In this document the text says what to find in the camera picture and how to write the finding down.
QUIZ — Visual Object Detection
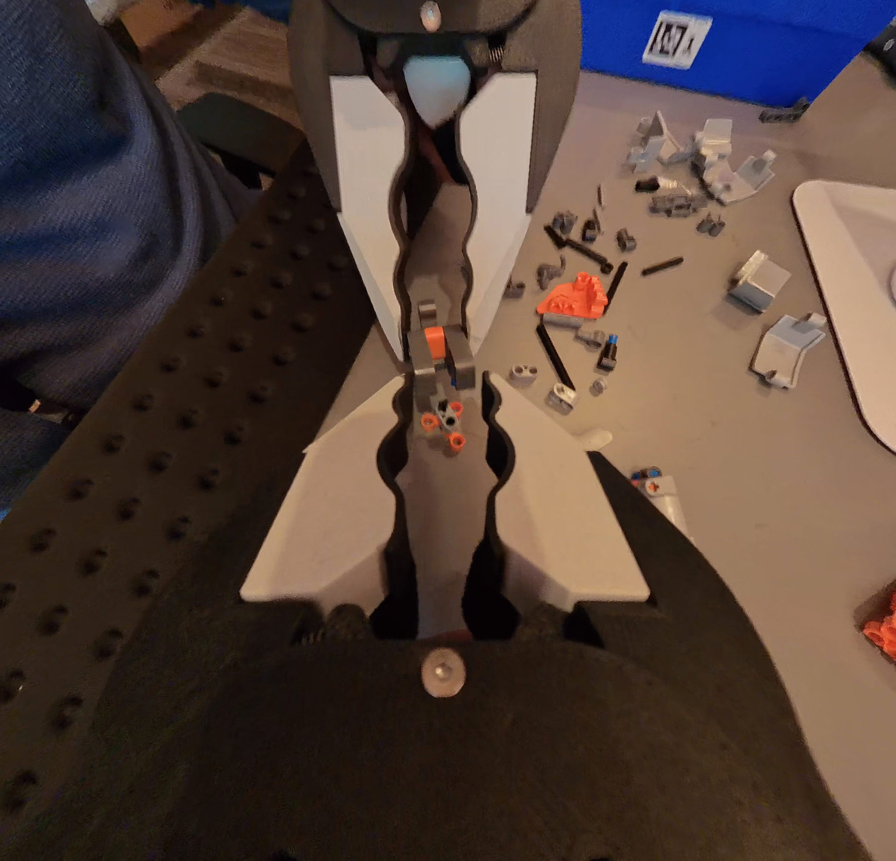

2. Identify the scatter of dark grey connectors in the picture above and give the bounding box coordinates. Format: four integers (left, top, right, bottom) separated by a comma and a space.
507, 185, 725, 302

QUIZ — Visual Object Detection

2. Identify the grey white orange brick arm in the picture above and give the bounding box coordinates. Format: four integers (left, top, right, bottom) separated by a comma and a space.
630, 465, 695, 543

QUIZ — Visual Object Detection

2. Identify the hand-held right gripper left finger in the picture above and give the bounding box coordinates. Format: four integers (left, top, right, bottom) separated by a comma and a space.
240, 374, 410, 606

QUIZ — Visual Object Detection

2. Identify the white book stand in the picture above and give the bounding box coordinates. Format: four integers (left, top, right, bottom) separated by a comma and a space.
791, 180, 896, 454

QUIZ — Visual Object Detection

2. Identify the orange pin connector cluster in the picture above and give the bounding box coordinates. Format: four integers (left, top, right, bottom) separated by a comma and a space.
419, 392, 468, 453

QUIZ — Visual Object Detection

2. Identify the long black axle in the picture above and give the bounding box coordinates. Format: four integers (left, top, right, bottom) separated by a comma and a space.
535, 323, 576, 391

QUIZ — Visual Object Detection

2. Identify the grey orange brick claw assembly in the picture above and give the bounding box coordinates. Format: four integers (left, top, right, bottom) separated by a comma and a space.
406, 299, 478, 394

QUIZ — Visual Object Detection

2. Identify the orange panel brick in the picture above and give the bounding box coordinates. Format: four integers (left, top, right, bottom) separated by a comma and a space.
537, 273, 609, 327

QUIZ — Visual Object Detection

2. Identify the blue plastic bin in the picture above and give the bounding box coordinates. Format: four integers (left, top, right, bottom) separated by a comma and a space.
580, 0, 896, 106

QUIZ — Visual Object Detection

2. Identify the pile of light grey panels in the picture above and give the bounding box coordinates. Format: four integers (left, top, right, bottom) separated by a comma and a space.
625, 112, 778, 207

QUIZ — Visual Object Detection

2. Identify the black perforated pad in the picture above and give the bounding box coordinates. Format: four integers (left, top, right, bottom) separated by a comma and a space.
0, 140, 393, 813

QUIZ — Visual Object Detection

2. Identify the light grey box panel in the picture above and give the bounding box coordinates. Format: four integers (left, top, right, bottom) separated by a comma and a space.
728, 249, 792, 313

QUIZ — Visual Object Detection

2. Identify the light grey curved panel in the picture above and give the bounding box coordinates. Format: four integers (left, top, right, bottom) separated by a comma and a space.
750, 312, 828, 390

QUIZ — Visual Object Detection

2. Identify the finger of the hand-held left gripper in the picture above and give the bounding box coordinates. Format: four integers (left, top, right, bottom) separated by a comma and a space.
329, 73, 415, 362
454, 68, 540, 355

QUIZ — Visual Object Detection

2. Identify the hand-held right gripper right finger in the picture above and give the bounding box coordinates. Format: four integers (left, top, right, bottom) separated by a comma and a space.
483, 371, 648, 608

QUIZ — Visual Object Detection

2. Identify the orange wedge brick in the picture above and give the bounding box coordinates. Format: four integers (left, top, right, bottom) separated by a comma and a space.
861, 577, 896, 662

